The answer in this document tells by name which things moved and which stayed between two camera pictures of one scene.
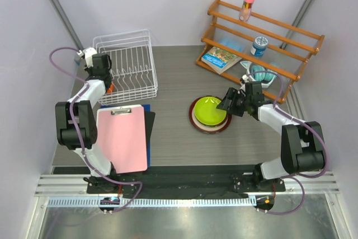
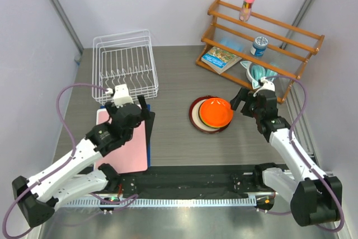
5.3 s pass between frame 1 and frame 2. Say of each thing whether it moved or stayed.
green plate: moved
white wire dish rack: stayed
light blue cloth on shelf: stayed
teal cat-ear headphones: stayed
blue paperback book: stayed
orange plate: moved
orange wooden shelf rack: stayed
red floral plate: moved
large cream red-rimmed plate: stayed
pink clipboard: stayed
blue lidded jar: stayed
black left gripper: moved
